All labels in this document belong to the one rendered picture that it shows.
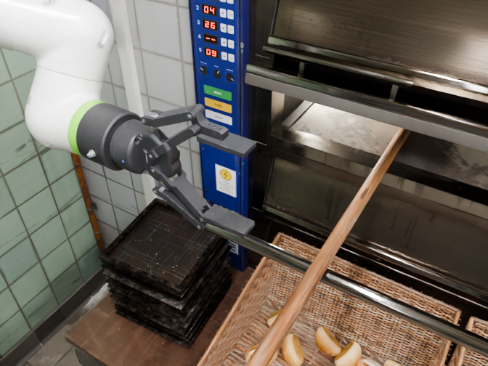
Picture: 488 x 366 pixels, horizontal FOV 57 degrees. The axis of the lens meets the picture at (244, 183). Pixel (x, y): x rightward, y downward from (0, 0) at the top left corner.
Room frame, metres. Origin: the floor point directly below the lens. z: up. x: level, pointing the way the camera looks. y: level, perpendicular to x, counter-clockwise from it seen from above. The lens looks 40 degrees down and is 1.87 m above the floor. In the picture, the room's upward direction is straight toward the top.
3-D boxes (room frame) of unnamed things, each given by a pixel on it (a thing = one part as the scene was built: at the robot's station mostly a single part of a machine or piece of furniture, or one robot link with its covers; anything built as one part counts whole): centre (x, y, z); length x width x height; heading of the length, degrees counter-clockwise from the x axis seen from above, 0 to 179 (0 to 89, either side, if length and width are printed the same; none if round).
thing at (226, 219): (0.47, 0.02, 1.42); 0.07 x 0.03 x 0.01; 58
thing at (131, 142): (0.54, 0.13, 1.49); 0.09 x 0.07 x 0.08; 58
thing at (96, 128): (0.58, 0.20, 1.49); 0.12 x 0.06 x 0.09; 148
